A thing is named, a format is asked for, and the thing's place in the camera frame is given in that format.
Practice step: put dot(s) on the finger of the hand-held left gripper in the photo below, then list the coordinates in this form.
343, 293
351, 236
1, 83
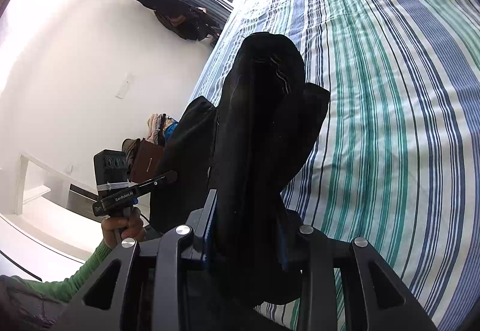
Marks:
157, 182

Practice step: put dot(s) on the white wall switch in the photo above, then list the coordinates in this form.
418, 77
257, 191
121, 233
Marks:
123, 86

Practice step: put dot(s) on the person's left forearm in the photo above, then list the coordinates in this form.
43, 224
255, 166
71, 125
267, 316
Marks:
71, 274

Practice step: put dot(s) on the brown board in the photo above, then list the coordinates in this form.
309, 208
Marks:
144, 162

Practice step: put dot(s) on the black pants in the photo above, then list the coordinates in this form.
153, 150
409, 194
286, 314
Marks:
258, 128

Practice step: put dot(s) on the person's left hand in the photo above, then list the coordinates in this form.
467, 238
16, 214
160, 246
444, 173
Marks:
125, 231

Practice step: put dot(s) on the hanging black clothes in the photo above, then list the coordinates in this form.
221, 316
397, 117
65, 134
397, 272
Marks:
176, 13

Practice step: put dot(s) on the striped bed sheet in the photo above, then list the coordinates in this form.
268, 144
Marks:
375, 90

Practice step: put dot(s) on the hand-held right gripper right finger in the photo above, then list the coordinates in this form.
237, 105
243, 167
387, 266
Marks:
300, 241

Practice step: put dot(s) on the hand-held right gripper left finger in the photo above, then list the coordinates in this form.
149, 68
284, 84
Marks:
208, 237

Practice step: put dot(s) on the white shelf unit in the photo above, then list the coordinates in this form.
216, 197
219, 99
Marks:
45, 211

